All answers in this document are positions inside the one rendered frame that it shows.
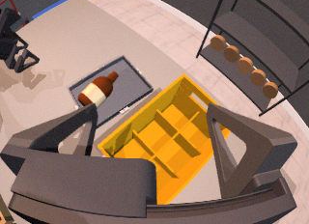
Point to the orange plastic crate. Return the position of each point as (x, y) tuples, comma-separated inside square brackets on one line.
[(157, 122)]

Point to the brown glass bottle with cream label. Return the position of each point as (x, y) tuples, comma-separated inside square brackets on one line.
[(99, 90)]

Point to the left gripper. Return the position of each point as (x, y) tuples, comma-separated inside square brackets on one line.
[(18, 66)]

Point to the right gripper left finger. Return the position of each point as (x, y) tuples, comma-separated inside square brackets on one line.
[(47, 136)]

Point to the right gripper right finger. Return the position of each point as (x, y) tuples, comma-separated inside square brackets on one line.
[(267, 149)]

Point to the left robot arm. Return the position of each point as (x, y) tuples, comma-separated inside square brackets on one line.
[(9, 21)]

